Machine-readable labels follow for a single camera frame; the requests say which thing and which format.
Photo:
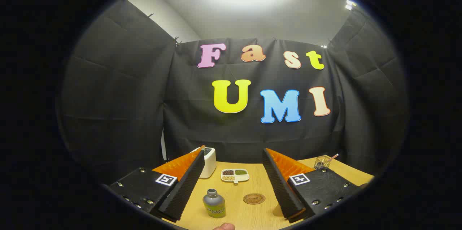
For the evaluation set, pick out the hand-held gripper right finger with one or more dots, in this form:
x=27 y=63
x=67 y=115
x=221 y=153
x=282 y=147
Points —
x=279 y=183

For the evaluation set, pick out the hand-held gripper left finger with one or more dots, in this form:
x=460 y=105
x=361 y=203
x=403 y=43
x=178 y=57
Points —
x=187 y=183

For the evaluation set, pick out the round cork coaster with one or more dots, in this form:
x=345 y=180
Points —
x=254 y=198

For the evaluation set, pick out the silver green juice bottle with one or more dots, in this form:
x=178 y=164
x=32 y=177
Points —
x=214 y=206

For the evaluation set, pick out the white toaster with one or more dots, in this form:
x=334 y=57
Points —
x=210 y=165

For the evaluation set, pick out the pile of green beans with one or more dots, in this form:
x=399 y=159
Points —
x=240 y=172

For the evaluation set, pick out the pile of yellow soybeans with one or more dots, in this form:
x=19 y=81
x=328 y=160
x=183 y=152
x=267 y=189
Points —
x=228 y=178

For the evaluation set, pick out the pile of dark beans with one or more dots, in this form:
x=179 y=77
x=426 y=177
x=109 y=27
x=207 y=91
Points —
x=228 y=172

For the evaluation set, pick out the wooden table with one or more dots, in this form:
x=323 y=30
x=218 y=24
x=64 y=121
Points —
x=249 y=215

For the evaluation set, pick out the white divided dish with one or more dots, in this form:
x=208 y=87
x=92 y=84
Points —
x=235 y=176

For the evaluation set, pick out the striped straw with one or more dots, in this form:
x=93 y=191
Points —
x=334 y=156

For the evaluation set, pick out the black backdrop cloth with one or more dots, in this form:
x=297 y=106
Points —
x=234 y=132

